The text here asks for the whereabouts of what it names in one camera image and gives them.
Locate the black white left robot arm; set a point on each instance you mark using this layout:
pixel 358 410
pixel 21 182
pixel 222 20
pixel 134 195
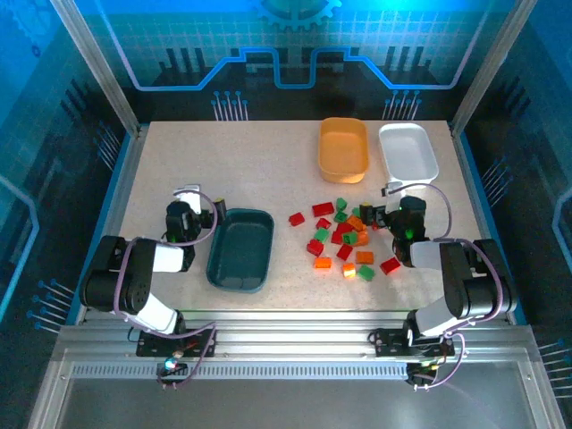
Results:
pixel 111 277

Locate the grey metal panel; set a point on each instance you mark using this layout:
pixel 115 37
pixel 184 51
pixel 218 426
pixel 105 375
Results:
pixel 290 404

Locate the orange curved lego brick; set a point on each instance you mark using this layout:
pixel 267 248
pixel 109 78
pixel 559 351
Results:
pixel 362 239

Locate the teal plastic container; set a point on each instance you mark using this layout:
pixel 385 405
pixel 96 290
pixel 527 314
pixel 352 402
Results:
pixel 241 250

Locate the aluminium side rail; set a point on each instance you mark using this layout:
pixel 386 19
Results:
pixel 120 192
pixel 473 179

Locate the orange plastic container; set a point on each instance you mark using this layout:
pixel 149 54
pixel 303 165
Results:
pixel 343 152

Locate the long red lego brick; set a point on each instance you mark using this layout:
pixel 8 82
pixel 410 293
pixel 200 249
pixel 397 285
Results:
pixel 323 209

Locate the aluminium frame post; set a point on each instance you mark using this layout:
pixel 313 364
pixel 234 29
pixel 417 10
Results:
pixel 100 71
pixel 489 67

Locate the green curved lego brick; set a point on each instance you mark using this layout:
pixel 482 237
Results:
pixel 342 204

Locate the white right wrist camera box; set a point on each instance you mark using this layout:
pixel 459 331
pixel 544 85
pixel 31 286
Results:
pixel 393 187

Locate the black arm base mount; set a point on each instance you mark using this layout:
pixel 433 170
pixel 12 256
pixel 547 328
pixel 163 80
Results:
pixel 152 344
pixel 389 344

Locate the white plastic container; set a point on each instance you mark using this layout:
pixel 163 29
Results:
pixel 409 152

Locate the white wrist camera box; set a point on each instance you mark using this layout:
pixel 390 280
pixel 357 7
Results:
pixel 190 196
pixel 393 187

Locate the small circuit board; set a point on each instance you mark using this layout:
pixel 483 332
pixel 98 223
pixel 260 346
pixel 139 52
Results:
pixel 423 370
pixel 172 365

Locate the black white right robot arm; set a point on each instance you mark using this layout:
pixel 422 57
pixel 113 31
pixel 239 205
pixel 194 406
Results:
pixel 473 281

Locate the aluminium mounting rail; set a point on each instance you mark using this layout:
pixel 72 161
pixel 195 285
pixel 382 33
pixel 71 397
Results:
pixel 290 330

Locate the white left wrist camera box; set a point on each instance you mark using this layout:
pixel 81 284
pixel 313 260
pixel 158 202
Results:
pixel 190 196

